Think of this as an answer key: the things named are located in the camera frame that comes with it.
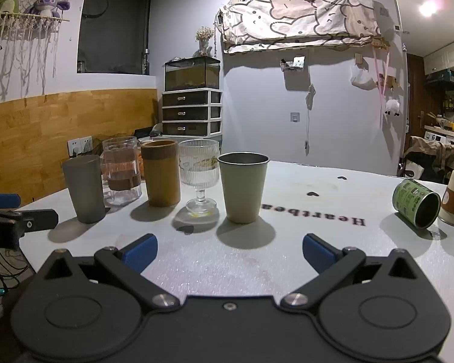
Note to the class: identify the white kitchen cabinet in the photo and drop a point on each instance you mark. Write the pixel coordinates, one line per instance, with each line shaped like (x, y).
(446, 60)

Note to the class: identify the white plastic drawer unit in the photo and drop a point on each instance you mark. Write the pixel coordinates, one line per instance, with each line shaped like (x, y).
(192, 113)

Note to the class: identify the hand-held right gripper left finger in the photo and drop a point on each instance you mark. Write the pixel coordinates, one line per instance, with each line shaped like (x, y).
(140, 252)

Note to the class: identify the clear glass cup brown sleeve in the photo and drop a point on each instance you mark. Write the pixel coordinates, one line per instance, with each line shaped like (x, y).
(121, 174)

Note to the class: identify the beige metal cup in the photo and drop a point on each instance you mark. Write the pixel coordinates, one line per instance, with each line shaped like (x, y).
(244, 189)

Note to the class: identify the brown wooden door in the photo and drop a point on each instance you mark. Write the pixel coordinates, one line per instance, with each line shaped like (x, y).
(414, 94)

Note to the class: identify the purple plush toy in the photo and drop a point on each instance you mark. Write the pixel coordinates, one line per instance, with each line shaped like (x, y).
(48, 5)

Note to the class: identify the patterned wall cloth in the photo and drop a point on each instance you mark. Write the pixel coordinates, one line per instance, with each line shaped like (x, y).
(299, 17)

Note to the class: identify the green printed cup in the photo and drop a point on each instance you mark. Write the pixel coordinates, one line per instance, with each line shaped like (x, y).
(414, 202)

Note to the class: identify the brown bamboo cup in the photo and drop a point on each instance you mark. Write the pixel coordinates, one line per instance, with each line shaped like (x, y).
(160, 176)

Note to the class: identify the white hanging bag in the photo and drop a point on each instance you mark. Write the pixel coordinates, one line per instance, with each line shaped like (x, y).
(361, 77)

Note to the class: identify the small wall shelf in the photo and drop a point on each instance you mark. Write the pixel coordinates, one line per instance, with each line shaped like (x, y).
(294, 64)

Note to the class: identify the glass fish tank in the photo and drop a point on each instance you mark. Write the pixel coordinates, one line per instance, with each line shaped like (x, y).
(192, 73)

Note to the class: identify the white plush sheep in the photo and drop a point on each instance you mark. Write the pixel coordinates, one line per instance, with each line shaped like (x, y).
(392, 107)

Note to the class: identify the white washing machine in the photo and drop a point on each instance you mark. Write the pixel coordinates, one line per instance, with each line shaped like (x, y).
(439, 138)

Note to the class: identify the dried flower vase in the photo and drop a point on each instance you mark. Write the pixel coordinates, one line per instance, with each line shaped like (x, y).
(203, 39)

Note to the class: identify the slim metal bottle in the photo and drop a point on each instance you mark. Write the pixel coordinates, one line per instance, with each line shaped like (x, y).
(146, 61)

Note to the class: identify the ribbed glass goblet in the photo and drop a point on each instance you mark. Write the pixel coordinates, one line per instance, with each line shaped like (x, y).
(199, 174)

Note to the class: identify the white wall switch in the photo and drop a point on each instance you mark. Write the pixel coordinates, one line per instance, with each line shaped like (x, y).
(295, 117)

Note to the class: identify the chair with brown cloth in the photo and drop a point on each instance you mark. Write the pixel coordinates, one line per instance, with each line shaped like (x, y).
(435, 158)

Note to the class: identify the white wall socket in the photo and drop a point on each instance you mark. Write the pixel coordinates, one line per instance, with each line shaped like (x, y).
(79, 146)

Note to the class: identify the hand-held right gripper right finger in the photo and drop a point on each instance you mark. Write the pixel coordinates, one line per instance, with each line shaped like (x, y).
(318, 253)

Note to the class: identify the grey frosted cup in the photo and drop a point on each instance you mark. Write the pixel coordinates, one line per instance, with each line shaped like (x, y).
(84, 191)

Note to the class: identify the dark window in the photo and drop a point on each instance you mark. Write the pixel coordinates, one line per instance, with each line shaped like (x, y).
(113, 26)

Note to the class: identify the macrame hanging shelf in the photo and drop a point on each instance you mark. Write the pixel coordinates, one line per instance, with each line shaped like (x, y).
(22, 34)

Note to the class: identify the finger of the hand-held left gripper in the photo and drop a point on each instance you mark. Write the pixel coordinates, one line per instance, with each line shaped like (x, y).
(34, 220)
(2, 200)

